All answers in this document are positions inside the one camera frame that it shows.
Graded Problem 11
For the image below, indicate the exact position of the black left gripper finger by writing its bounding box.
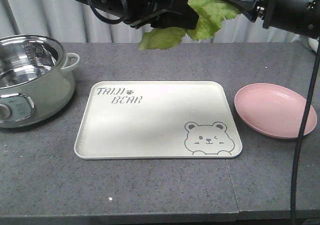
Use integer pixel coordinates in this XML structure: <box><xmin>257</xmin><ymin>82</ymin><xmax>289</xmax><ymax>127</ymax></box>
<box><xmin>150</xmin><ymin>12</ymin><xmax>198</xmax><ymax>30</ymax></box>
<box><xmin>163</xmin><ymin>0</ymin><xmax>199</xmax><ymax>23</ymax></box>

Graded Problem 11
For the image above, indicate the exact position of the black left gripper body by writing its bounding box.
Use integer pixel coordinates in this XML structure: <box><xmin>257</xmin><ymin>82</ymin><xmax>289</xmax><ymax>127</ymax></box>
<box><xmin>87</xmin><ymin>0</ymin><xmax>169</xmax><ymax>29</ymax></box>

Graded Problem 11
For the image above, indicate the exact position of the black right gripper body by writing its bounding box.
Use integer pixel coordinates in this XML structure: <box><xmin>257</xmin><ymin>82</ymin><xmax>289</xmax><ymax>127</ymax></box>
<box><xmin>257</xmin><ymin>0</ymin><xmax>320</xmax><ymax>38</ymax></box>

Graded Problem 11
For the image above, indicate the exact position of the green lettuce leaf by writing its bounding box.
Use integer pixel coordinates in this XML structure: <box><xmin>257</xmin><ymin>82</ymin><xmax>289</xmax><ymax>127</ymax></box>
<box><xmin>138</xmin><ymin>0</ymin><xmax>241</xmax><ymax>51</ymax></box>

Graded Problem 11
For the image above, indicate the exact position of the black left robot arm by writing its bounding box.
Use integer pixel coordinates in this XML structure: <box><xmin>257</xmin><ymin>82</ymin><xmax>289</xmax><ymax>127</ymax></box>
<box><xmin>75</xmin><ymin>0</ymin><xmax>199</xmax><ymax>30</ymax></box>

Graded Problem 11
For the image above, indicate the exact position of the cream bear serving tray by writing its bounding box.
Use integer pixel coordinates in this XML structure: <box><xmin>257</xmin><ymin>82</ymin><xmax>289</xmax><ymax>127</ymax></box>
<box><xmin>74</xmin><ymin>81</ymin><xmax>243</xmax><ymax>160</ymax></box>

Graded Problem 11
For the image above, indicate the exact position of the pink round plate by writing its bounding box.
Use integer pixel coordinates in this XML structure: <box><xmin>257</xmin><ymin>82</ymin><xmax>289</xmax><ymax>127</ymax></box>
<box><xmin>234</xmin><ymin>83</ymin><xmax>307</xmax><ymax>139</ymax></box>

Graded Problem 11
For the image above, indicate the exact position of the white grey curtain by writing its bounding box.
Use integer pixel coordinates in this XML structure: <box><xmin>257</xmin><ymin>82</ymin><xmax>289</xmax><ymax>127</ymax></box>
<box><xmin>0</xmin><ymin>0</ymin><xmax>308</xmax><ymax>43</ymax></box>

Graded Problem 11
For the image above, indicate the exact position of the green electric cooking pot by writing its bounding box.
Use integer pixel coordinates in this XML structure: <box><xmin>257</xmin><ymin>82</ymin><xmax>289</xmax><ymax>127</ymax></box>
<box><xmin>0</xmin><ymin>34</ymin><xmax>80</xmax><ymax>128</ymax></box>

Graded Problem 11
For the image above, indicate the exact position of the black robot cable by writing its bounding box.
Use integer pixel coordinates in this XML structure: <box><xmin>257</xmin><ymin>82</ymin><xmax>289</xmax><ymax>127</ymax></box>
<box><xmin>289</xmin><ymin>38</ymin><xmax>320</xmax><ymax>225</ymax></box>

